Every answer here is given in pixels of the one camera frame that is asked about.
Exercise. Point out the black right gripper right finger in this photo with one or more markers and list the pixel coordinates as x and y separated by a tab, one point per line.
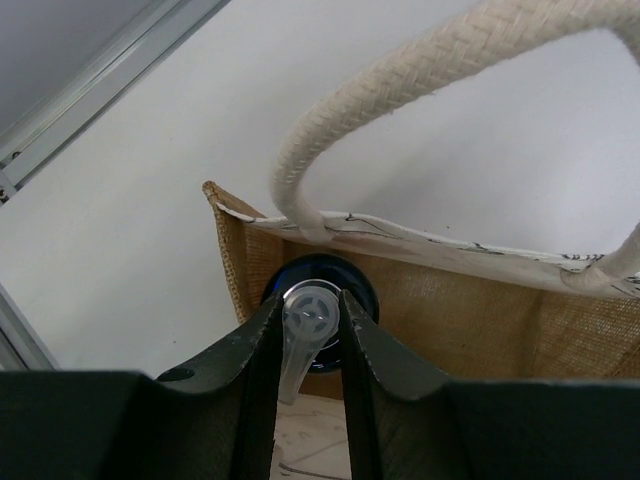
407	419

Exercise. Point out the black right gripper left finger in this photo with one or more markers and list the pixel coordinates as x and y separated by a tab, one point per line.
211	417

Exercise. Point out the canvas and burlap tote bag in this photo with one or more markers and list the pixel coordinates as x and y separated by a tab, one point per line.
475	312

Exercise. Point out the dark blue pump bottle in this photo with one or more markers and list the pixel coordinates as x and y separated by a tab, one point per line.
310	287

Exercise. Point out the aluminium left corner post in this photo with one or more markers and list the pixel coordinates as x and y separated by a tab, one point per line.
63	63

